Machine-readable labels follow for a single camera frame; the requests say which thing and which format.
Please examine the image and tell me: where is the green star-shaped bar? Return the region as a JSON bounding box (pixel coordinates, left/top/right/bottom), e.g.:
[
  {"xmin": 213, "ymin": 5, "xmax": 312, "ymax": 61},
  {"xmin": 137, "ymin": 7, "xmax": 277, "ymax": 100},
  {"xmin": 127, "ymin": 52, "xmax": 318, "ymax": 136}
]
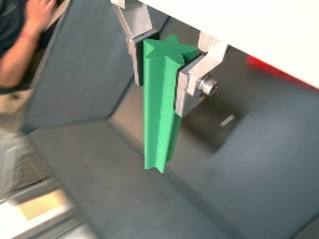
[{"xmin": 143, "ymin": 35, "xmax": 197, "ymax": 173}]

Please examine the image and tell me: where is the person's bare hand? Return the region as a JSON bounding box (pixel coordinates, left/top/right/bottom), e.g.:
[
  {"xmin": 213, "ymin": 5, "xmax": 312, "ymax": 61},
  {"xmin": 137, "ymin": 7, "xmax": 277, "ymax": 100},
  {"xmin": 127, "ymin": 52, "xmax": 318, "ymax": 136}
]
[{"xmin": 24, "ymin": 0, "xmax": 56, "ymax": 35}]

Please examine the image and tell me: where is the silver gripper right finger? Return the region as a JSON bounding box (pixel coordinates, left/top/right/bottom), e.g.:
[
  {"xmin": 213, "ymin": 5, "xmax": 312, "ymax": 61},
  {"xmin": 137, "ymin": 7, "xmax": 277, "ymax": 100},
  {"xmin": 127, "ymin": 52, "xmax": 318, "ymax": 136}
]
[{"xmin": 175, "ymin": 32, "xmax": 228, "ymax": 117}]

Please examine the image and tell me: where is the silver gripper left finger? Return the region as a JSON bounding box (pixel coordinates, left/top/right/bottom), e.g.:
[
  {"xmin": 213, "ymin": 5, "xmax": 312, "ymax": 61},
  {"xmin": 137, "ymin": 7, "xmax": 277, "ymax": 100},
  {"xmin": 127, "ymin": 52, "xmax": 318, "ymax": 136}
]
[{"xmin": 111, "ymin": 0, "xmax": 160, "ymax": 86}]

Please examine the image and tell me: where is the person's bare forearm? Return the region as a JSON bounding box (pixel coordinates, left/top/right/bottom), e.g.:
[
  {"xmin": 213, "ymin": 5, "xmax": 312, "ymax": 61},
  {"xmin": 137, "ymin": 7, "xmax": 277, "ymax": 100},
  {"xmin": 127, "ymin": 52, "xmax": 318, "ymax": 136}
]
[{"xmin": 0, "ymin": 27, "xmax": 44, "ymax": 90}]

